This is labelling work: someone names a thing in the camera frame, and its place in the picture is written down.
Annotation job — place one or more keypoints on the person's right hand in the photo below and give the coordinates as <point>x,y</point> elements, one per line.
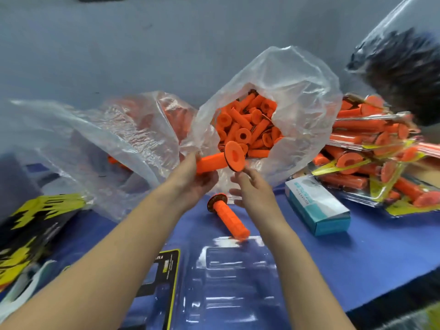
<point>258,199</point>

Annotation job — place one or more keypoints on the person's left forearm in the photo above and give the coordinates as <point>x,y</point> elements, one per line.
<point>96,271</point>

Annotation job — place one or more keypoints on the stack of yellow black cards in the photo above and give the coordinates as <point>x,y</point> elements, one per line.
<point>31,230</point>

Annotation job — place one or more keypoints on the clear bag with dark contents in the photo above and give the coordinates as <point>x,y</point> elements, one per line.
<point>405,72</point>

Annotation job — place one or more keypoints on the person's left hand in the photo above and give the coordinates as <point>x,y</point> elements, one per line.
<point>189,189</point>

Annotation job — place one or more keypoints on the person's right forearm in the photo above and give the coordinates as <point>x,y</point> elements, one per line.
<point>306,285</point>

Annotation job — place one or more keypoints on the yellow black backing card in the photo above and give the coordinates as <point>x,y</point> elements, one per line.
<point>168,271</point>

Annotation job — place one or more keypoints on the teal hand stapler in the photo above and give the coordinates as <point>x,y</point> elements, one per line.
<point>20,299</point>

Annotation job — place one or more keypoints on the yellow plastic crate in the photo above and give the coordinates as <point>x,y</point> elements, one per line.
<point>433,318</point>

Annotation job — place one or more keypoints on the large clear plastic bag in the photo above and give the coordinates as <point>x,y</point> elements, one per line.
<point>302,86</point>

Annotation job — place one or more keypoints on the teal white cardboard box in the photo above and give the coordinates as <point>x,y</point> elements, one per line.
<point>316,202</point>

